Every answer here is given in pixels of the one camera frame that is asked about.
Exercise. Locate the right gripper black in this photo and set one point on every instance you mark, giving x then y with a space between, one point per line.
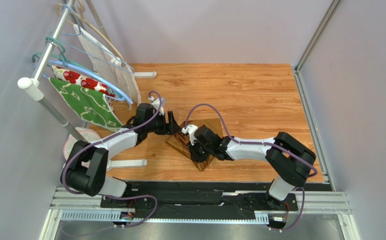
196 152

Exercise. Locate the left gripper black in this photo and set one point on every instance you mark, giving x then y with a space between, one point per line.
171 128

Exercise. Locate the brown satin napkin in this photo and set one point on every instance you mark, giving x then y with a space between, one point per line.
179 142

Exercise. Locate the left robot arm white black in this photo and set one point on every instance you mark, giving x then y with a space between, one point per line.
86 169

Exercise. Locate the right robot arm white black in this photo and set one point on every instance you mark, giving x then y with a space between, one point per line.
293 161

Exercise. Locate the green white patterned towel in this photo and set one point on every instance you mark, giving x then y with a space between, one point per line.
89 105

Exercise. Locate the beige grey hanging cloth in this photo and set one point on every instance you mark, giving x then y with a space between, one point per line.
124 81

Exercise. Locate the light blue plastic hanger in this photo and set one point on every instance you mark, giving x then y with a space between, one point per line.
120 95

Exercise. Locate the red floral white cloth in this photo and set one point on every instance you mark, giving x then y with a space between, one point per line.
80 80

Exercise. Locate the teal plastic hanger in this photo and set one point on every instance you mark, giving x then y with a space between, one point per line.
57 54

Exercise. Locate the wooden hanger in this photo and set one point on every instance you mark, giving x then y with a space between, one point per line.
98 27

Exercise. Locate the white metal clothes rack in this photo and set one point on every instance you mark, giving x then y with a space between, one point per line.
31 85

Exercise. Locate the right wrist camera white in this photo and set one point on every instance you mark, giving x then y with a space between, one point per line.
190 131

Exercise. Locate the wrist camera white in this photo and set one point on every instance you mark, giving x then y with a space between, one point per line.
190 131
158 104

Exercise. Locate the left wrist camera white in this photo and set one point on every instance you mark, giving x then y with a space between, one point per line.
158 104

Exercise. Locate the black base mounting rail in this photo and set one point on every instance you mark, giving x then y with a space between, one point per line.
187 200

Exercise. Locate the thin blue wire hanger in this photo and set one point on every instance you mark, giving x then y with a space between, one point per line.
96 50

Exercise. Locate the aluminium corner frame post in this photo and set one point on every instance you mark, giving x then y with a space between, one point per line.
325 21

